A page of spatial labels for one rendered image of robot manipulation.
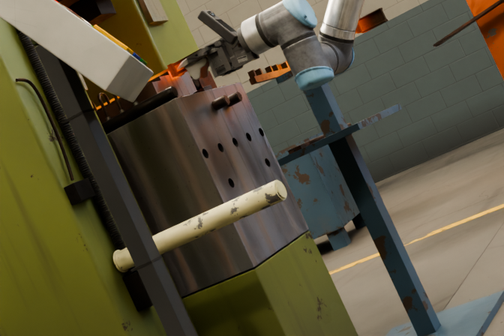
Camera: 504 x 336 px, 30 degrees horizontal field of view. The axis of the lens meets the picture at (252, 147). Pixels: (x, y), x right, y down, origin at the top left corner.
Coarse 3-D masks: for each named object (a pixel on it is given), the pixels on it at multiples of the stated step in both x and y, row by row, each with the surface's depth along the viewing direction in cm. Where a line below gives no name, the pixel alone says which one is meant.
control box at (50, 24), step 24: (0, 0) 168; (24, 0) 168; (48, 0) 168; (24, 24) 168; (48, 24) 168; (72, 24) 168; (48, 48) 168; (72, 48) 168; (96, 48) 168; (120, 48) 168; (96, 72) 168; (120, 72) 169; (144, 72) 190; (120, 96) 184
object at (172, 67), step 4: (188, 56) 237; (180, 60) 238; (168, 64) 239; (172, 64) 239; (176, 64) 239; (168, 68) 240; (172, 68) 238; (176, 68) 240; (184, 68) 238; (160, 72) 241; (164, 72) 241; (172, 72) 239; (176, 72) 239; (180, 72) 239; (184, 72) 241; (152, 76) 242; (156, 76) 242; (172, 76) 239; (148, 80) 243; (112, 100) 248; (104, 104) 249
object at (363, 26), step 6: (372, 12) 282; (378, 12) 282; (360, 18) 284; (366, 18) 284; (372, 18) 283; (378, 18) 282; (384, 18) 282; (360, 24) 285; (366, 24) 284; (372, 24) 284; (378, 24) 282; (360, 30) 284; (366, 30) 284
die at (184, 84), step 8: (168, 72) 239; (152, 80) 235; (160, 80) 234; (168, 80) 237; (176, 80) 241; (184, 80) 244; (144, 88) 231; (152, 88) 230; (160, 88) 232; (176, 88) 239; (184, 88) 243; (192, 88) 246; (144, 96) 231; (112, 104) 235; (128, 104) 234; (96, 112) 238; (112, 112) 236; (104, 120) 237
